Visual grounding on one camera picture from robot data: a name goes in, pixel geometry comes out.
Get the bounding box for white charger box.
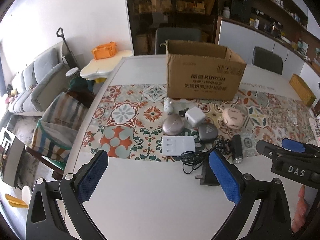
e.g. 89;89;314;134
162;136;195;157

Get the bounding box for white square power adapter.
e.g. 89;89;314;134
184;107;206;128

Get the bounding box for brown cardboard box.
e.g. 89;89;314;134
166;40;247;101

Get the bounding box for grey triangular logo case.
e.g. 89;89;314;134
198;122;219;142

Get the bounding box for pink round cartoon device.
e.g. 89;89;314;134
218;107;247;129

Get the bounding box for black bike light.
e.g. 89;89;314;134
231;134;243;164

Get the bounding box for yellow woven tissue box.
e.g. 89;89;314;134
289;73;316;107

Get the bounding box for dark chair at right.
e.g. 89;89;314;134
252;47;283;75

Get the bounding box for black power adapter with cable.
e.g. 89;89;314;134
180;139;231;186

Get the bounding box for dark glass display cabinet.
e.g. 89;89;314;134
126;0;217;55

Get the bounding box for orange plastic crate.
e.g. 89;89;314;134
91;42;117;60

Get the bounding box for white tower fan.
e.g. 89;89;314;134
65;67;80;80

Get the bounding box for patterned table runner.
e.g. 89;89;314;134
80;84;315;162

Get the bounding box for dark chair behind box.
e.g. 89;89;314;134
155;27;201;55

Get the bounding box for white rabbit figurine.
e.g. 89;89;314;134
164;98;174;115

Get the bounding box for grey sofa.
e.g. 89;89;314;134
8;42;69;116

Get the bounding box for black upright vacuum cleaner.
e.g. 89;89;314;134
56;27;79;69

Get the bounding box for cream flower-shaped side table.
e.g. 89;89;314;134
80;50;133;83

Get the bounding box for person's right hand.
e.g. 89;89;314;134
291;185;308;233

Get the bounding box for white sideboard cabinet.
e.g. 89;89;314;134
217;16;319;79

